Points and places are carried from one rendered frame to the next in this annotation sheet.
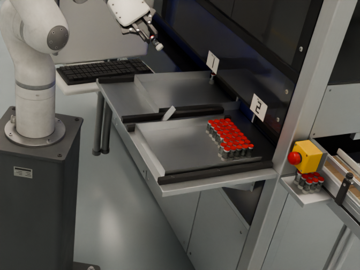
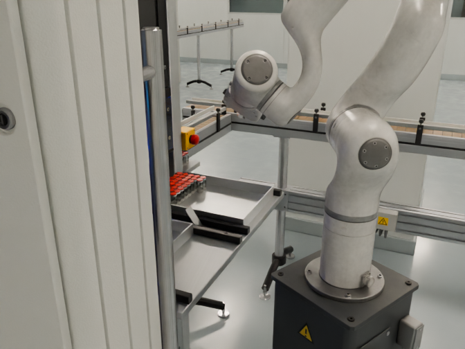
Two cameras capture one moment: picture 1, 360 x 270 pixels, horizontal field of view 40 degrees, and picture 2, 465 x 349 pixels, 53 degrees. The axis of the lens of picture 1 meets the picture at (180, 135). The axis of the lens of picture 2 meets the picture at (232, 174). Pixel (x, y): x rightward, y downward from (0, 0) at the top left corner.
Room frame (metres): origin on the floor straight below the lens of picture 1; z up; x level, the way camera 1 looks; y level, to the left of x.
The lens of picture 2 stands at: (2.10, 1.09, 1.52)
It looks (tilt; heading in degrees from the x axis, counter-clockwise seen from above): 22 degrees down; 234
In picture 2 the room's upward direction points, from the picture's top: straight up
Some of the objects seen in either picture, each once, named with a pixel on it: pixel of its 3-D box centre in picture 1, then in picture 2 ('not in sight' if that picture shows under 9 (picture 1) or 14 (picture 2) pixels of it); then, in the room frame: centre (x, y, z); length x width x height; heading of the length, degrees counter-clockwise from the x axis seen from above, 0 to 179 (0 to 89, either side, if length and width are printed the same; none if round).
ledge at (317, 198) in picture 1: (309, 189); (176, 165); (1.25, -0.43, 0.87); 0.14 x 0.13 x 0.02; 120
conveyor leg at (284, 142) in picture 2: not in sight; (281, 202); (0.54, -0.58, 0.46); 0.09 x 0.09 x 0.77; 30
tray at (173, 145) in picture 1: (196, 144); (210, 197); (1.34, -0.06, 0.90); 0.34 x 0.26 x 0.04; 120
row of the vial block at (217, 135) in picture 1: (220, 139); (185, 190); (1.39, -0.14, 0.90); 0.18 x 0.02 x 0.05; 30
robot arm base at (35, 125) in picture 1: (35, 106); (347, 245); (1.30, 0.46, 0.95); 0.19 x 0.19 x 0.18
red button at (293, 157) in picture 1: (295, 158); (193, 139); (1.22, -0.35, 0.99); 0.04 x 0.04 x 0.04; 30
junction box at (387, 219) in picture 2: not in sight; (383, 219); (0.34, -0.09, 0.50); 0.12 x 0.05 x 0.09; 120
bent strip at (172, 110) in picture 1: (155, 116); (210, 221); (1.45, 0.10, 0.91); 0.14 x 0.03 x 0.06; 120
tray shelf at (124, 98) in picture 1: (187, 122); (169, 224); (1.51, -0.02, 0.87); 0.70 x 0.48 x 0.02; 30
